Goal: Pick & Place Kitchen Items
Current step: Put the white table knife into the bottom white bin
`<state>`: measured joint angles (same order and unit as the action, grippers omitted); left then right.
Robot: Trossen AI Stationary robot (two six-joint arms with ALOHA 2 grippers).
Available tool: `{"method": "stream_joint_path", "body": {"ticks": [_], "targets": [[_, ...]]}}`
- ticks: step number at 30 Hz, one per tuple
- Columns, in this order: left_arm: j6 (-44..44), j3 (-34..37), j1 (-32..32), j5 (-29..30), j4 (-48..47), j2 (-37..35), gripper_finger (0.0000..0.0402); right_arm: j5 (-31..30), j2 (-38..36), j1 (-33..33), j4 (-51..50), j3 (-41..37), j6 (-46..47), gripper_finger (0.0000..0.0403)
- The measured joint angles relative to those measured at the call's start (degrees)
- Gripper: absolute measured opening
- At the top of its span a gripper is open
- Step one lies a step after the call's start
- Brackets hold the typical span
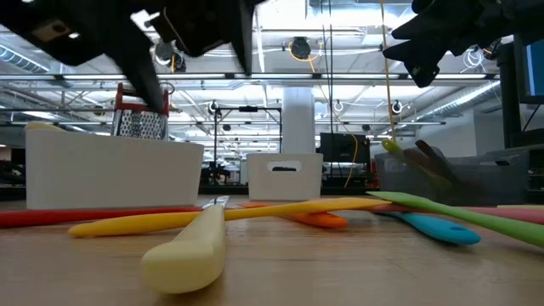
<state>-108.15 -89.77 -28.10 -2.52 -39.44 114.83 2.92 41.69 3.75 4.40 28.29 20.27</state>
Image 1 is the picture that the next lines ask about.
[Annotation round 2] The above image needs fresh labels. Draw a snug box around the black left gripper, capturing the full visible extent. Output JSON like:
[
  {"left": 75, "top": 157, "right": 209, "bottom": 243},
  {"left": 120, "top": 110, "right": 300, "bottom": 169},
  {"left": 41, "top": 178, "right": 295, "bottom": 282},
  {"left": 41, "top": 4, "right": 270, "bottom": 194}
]
[{"left": 0, "top": 0, "right": 166, "bottom": 115}]

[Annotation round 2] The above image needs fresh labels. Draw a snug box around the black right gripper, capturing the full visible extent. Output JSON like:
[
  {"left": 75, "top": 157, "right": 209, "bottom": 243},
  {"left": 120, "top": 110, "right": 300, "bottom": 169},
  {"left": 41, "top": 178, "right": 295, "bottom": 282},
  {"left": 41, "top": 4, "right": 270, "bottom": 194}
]
[{"left": 381, "top": 0, "right": 495, "bottom": 65}]

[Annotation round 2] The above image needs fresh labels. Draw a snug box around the green silicone spoon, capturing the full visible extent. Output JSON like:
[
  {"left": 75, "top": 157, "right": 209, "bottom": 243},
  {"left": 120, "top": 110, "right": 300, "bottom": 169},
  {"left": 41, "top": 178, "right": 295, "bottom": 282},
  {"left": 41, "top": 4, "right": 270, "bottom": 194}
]
[{"left": 380, "top": 139, "right": 452, "bottom": 193}]

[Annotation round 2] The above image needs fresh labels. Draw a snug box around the yellow silicone spatula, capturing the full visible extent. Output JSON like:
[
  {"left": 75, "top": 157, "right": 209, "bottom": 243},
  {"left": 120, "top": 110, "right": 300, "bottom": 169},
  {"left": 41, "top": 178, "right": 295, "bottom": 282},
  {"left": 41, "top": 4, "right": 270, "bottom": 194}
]
[{"left": 69, "top": 196, "right": 391, "bottom": 239}]

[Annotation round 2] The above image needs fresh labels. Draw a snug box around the red silicone spatula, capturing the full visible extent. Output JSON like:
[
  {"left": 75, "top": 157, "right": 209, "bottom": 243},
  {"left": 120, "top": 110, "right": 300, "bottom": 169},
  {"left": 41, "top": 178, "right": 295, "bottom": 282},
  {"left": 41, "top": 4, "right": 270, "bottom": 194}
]
[{"left": 0, "top": 206, "right": 203, "bottom": 230}]

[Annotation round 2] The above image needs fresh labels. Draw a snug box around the green silicone spatula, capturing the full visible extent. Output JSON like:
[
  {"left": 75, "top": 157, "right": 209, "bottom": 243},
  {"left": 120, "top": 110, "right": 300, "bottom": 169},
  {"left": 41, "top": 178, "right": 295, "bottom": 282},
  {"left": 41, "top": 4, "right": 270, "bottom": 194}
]
[{"left": 365, "top": 190, "right": 544, "bottom": 250}]

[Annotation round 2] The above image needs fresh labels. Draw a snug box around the pink silicone spatula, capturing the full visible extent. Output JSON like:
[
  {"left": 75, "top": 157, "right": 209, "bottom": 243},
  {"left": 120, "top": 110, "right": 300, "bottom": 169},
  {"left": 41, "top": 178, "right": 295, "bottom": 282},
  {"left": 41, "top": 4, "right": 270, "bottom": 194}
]
[{"left": 369, "top": 205, "right": 544, "bottom": 226}]

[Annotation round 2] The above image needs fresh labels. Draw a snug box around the orange silicone spatula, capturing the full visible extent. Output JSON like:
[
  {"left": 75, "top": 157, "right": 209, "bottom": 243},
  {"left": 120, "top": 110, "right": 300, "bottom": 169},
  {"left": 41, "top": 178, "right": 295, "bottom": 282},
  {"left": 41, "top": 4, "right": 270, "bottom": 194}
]
[{"left": 236, "top": 201, "right": 349, "bottom": 230}]

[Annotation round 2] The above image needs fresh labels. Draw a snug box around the steel box grater red trim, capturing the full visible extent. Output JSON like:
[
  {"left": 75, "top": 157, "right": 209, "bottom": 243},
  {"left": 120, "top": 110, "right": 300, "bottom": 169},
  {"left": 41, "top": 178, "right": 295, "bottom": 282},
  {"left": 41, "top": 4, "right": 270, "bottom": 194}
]
[{"left": 110, "top": 82, "right": 171, "bottom": 141}]

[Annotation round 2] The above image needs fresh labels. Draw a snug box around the white plastic bin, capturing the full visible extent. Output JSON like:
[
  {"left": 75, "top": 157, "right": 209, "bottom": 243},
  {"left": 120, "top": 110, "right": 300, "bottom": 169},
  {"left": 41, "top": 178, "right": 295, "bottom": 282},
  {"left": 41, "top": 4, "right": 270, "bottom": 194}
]
[
  {"left": 246, "top": 152, "right": 324, "bottom": 202},
  {"left": 24, "top": 128, "right": 206, "bottom": 211}
]

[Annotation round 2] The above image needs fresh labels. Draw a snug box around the white building pillar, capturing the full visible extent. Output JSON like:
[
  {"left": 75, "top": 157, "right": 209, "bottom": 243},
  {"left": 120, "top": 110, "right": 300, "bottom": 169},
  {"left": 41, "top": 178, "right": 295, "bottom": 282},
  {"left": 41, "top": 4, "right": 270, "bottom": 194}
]
[{"left": 281, "top": 87, "right": 316, "bottom": 155}]

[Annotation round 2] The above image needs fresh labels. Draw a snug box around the black equipment box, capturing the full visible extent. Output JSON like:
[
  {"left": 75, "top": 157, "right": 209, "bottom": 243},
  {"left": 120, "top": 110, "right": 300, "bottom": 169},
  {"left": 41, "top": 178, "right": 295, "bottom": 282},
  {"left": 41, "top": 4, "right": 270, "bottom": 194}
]
[{"left": 319, "top": 132, "right": 371, "bottom": 165}]

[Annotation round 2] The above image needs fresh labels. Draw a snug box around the black computer monitor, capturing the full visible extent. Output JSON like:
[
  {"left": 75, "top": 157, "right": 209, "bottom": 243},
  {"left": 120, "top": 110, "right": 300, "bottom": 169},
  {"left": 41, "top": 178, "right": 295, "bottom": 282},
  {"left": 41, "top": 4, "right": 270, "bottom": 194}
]
[{"left": 513, "top": 33, "right": 544, "bottom": 105}]

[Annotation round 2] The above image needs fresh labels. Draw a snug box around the grey translucent plastic bin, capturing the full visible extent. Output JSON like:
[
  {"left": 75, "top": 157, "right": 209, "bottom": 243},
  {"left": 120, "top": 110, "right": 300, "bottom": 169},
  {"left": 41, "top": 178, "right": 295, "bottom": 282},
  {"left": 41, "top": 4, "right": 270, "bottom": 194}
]
[{"left": 373, "top": 145, "right": 531, "bottom": 207}]

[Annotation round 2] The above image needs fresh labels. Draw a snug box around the blue silicone spoon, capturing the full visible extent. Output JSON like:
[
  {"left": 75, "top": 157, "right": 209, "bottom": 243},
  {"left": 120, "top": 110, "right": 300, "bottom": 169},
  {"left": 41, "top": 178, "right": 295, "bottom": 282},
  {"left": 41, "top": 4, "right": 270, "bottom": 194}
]
[{"left": 377, "top": 211, "right": 482, "bottom": 247}]

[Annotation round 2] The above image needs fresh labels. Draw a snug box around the black ceiling cable reel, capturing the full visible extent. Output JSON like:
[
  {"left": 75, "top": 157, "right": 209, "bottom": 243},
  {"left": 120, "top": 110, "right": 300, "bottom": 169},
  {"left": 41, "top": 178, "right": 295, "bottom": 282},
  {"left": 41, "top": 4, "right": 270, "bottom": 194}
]
[
  {"left": 482, "top": 40, "right": 504, "bottom": 61},
  {"left": 152, "top": 40, "right": 188, "bottom": 74},
  {"left": 289, "top": 36, "right": 313, "bottom": 61}
]

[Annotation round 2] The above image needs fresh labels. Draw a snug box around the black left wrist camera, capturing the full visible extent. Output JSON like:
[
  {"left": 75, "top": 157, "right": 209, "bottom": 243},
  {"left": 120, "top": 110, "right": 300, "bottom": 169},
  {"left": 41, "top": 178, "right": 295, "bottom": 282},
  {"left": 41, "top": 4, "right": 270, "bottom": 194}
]
[{"left": 149, "top": 0, "right": 239, "bottom": 60}]

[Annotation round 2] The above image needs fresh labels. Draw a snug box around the black background rig frame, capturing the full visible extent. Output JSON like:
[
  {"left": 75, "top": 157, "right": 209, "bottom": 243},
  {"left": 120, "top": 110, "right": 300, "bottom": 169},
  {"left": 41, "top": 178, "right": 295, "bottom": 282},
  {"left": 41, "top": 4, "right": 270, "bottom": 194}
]
[{"left": 211, "top": 105, "right": 284, "bottom": 182}]

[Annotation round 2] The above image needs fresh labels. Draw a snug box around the yellow hanging cable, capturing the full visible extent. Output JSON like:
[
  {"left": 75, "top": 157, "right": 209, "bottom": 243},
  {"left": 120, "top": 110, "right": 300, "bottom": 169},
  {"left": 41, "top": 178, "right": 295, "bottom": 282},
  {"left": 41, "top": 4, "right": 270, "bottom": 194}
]
[{"left": 379, "top": 0, "right": 400, "bottom": 145}]

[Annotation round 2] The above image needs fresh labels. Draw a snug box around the black aluminium table frame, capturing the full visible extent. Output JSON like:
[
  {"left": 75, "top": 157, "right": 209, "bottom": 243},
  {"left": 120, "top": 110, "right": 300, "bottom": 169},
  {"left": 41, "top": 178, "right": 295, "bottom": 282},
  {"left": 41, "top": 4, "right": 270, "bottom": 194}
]
[{"left": 0, "top": 184, "right": 544, "bottom": 204}]

